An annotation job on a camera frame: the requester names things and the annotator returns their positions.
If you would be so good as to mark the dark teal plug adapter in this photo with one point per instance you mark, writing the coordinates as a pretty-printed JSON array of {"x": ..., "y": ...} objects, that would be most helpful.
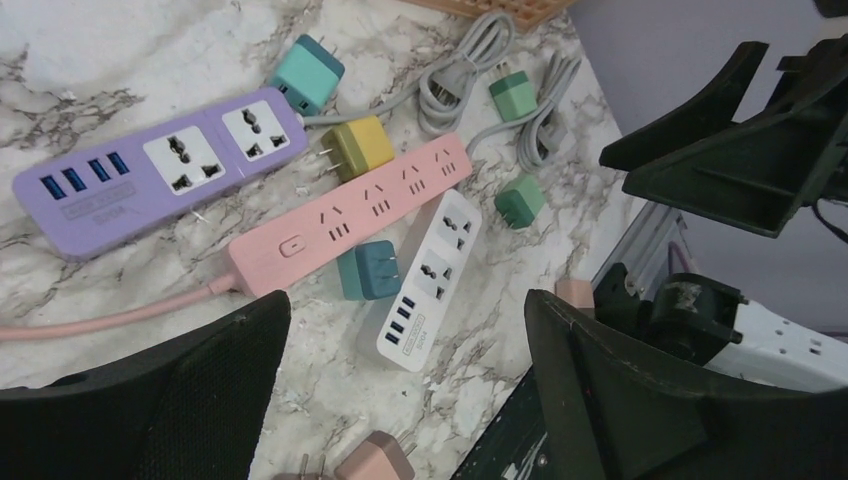
[{"x": 369, "y": 271}]

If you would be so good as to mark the orange plastic file rack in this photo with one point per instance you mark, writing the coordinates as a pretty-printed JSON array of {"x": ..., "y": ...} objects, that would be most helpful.
[{"x": 526, "y": 14}]

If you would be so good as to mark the pink power strip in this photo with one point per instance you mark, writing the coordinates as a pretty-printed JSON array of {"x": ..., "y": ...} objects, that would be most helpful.
[{"x": 276, "y": 254}]

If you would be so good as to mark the purple power strip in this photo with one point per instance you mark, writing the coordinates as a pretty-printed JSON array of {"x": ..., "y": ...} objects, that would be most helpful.
[{"x": 93, "y": 200}]

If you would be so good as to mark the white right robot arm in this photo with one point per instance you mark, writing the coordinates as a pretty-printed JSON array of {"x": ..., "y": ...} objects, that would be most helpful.
[{"x": 716, "y": 327}]

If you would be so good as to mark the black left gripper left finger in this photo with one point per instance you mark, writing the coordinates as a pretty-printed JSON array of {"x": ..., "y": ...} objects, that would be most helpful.
[{"x": 191, "y": 407}]

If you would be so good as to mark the yellow plug adapter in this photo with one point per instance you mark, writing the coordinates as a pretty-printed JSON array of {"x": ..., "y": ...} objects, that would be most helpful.
[{"x": 357, "y": 147}]

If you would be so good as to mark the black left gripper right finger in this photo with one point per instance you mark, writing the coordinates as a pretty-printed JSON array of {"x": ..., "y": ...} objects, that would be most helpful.
[{"x": 617, "y": 408}]

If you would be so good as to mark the white power strip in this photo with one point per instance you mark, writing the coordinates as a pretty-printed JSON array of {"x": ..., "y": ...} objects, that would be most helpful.
[{"x": 399, "y": 332}]

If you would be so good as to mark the pink plug adapter at edge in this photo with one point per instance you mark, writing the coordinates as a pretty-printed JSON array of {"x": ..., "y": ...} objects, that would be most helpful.
[{"x": 578, "y": 293}]

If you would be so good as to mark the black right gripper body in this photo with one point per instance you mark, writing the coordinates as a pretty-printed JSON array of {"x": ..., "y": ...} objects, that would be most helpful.
[{"x": 753, "y": 175}]

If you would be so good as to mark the green plug adapter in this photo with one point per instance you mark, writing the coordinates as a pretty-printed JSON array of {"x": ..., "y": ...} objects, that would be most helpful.
[
  {"x": 520, "y": 201},
  {"x": 513, "y": 93}
]

